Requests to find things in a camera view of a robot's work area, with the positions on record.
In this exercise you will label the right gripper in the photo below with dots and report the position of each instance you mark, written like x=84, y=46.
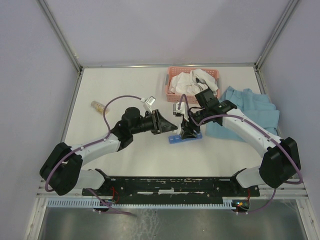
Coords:
x=187, y=125

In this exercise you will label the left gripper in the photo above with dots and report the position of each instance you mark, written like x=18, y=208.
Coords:
x=160, y=124

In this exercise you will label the blue weekly pill organizer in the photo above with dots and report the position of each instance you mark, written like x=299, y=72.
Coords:
x=176, y=139

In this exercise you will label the white capped pill bottle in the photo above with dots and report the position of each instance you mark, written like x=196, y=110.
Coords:
x=179, y=130

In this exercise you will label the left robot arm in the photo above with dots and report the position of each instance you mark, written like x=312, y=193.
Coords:
x=63, y=172

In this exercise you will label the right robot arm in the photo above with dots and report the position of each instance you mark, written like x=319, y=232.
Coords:
x=280, y=157

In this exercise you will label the clear pill bottle yellow pills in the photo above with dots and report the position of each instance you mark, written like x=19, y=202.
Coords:
x=99, y=107

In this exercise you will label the pink plastic basket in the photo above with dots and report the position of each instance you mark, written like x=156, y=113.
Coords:
x=175, y=70

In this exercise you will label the white cloth in basket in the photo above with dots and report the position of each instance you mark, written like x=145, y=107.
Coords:
x=192, y=82

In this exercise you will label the light blue cloth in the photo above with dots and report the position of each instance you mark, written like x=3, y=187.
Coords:
x=257, y=107

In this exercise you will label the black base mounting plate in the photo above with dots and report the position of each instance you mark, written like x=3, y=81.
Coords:
x=142, y=190

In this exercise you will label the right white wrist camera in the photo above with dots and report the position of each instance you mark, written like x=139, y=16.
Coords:
x=180, y=110

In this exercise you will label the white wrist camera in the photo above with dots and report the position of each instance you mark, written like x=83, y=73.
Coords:
x=147, y=103
x=180, y=110

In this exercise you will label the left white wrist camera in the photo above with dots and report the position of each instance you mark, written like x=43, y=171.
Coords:
x=147, y=103

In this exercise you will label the aluminium front rail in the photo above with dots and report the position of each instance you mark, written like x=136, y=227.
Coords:
x=285, y=191

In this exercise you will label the left aluminium frame post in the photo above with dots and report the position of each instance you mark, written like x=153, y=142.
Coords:
x=59, y=34

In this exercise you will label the aluminium frame post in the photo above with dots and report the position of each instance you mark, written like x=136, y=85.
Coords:
x=278, y=30
x=59, y=34

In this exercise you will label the right aluminium frame post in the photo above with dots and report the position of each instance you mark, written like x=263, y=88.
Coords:
x=278, y=30

